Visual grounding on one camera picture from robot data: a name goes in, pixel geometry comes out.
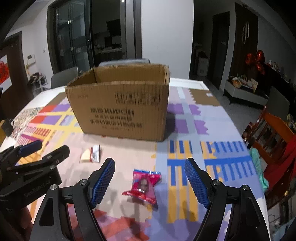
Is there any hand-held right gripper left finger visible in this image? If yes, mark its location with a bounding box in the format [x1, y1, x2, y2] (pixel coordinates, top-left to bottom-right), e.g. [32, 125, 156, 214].
[32, 158, 115, 241]

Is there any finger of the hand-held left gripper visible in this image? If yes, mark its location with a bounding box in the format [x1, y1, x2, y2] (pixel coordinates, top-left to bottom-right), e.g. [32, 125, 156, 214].
[0, 140, 43, 171]
[8, 146, 70, 174]

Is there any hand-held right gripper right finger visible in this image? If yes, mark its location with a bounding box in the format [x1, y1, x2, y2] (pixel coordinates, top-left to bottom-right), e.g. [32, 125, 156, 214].
[184, 158, 271, 241]

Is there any yellow cake clear packet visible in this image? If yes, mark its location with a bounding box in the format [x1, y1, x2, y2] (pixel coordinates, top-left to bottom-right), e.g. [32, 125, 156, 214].
[80, 144, 101, 163]

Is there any red snack packet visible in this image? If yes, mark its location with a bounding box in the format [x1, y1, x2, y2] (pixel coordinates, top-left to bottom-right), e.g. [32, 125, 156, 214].
[122, 169, 162, 205]

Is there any brown cardboard box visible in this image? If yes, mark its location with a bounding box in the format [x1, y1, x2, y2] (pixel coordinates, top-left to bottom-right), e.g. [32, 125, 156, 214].
[65, 64, 171, 142]

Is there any person's left hand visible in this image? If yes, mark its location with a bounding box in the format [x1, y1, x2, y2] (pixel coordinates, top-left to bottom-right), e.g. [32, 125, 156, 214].
[9, 205, 34, 241]

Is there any black mug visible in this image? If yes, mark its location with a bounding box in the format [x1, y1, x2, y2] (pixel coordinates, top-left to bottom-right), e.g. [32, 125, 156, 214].
[1, 118, 14, 137]

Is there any floral tile patterned mat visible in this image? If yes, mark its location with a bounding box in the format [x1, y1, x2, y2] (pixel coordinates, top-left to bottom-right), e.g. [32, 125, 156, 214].
[10, 107, 43, 139]

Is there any colourful patterned table mat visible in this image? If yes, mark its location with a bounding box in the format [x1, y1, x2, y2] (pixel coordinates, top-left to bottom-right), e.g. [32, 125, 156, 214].
[9, 87, 266, 241]

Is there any teal cloth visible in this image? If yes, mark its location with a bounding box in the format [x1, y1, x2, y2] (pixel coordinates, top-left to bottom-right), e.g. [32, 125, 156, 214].
[250, 148, 270, 193]

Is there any white shoe rack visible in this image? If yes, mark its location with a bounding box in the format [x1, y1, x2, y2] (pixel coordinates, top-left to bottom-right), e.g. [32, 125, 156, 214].
[29, 72, 48, 93]

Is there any dark brown door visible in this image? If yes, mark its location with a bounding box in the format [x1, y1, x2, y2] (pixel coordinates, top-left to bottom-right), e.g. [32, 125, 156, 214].
[0, 31, 34, 112]

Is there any grey dining chair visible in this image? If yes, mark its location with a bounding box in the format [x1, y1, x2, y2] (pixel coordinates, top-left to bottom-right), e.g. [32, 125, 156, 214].
[266, 86, 290, 116]
[51, 66, 78, 88]

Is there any red and white door poster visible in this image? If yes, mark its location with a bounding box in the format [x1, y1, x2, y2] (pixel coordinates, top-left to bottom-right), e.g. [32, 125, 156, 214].
[0, 54, 12, 90]

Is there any red cloth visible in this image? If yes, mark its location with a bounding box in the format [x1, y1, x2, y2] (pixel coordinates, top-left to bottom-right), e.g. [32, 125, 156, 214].
[261, 139, 296, 193]

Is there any orange wooden chair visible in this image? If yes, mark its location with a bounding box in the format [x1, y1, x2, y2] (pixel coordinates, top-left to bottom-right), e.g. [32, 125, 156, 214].
[242, 105, 296, 167]

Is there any white low cabinet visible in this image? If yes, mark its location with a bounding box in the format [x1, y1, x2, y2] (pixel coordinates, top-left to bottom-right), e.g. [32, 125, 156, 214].
[223, 79, 269, 108]

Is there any black framed glass sliding door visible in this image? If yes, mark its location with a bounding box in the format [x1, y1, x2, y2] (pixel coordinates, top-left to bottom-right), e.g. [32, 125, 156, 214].
[47, 0, 142, 75]

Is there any dark sideboard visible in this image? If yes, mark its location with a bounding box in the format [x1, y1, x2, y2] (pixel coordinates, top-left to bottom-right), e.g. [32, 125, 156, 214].
[264, 62, 296, 105]

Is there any dark room door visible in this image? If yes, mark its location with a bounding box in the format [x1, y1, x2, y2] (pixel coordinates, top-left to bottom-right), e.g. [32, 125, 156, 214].
[211, 11, 229, 90]

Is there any red foil balloon bunch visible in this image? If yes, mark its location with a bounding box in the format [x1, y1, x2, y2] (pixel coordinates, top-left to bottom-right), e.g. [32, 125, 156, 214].
[246, 50, 266, 75]

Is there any tall dark wardrobe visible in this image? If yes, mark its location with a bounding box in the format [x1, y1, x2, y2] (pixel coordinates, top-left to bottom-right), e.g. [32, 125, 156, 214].
[235, 2, 258, 77]

